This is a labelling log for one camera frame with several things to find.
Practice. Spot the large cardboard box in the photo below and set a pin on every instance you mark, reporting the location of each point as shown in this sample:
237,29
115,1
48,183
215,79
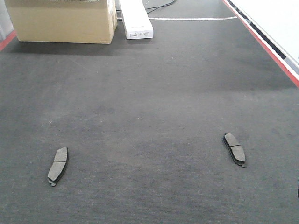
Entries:
70,21

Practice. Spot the long white carton box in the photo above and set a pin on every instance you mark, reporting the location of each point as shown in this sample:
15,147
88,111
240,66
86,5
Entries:
135,20

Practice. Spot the grey brake pad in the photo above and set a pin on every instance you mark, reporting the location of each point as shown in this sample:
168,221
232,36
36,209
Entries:
58,166
235,148

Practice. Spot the black conveyor belt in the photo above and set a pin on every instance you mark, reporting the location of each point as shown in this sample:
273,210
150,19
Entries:
149,157

